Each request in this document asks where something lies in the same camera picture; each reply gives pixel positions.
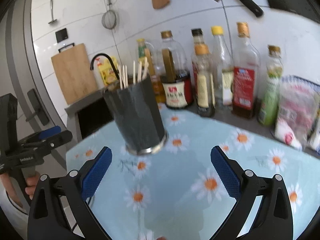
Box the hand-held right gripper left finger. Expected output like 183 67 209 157
27 146 113 240

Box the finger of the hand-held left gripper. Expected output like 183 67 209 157
24 126 62 143
17 130 73 153

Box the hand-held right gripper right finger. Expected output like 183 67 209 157
210 145 293 240

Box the dark cylindrical utensil holder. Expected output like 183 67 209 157
102 74 168 155

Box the bunch of wooden chopsticks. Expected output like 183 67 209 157
117 57 150 90

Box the person's left hand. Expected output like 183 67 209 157
24 171 41 201

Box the grey sink counter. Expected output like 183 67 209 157
64 87 115 142

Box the wooden cutting board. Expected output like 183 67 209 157
51 42 98 105

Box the daisy print tablecloth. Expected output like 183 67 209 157
65 102 320 240

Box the grey door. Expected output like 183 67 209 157
5 0 69 173

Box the white appliance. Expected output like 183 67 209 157
0 187 31 222

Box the green plastic bottle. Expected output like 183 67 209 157
258 45 285 127

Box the red label bottle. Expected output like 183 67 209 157
231 22 262 120

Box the cream label sauce bottle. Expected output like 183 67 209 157
192 44 216 118

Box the large soy sauce bottle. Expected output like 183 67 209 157
159 30 194 110

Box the black faucet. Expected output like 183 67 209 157
90 53 121 81

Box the pink white plastic bag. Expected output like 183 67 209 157
274 75 320 152

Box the clear bottle yellow cap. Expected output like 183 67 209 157
211 26 235 106

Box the green label oil bottle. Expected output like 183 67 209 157
136 38 163 103

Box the hanging metal kitchen tool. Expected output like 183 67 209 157
48 0 59 26

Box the metal mesh strainer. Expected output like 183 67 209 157
101 0 119 30

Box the dark cap glass bottle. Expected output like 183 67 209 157
191 28 210 55

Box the black door handle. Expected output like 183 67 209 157
26 88 50 127

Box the black wall socket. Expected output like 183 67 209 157
55 28 69 43

